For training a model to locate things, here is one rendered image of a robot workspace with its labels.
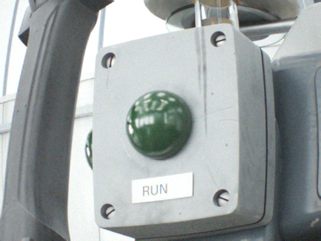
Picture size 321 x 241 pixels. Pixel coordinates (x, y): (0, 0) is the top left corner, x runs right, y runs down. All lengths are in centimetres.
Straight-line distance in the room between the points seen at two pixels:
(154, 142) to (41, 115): 39
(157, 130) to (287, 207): 8
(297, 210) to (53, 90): 42
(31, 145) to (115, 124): 34
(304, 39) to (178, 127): 22
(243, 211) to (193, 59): 7
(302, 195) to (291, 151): 3
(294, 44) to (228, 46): 22
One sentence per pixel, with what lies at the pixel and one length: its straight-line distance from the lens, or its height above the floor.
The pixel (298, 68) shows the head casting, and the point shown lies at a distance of 49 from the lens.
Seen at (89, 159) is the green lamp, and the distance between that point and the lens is 49.
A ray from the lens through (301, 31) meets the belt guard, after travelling 65.
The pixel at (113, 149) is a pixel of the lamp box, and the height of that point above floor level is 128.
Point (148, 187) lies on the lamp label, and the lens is 45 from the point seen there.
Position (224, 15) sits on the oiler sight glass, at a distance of 55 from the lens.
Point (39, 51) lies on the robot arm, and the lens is 88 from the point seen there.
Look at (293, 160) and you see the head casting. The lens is 48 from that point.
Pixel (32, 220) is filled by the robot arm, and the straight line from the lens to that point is 74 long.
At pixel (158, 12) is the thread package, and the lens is 95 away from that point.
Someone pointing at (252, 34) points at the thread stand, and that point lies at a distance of 91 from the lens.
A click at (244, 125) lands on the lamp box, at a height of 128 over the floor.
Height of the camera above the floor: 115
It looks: 17 degrees up
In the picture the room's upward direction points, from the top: straight up
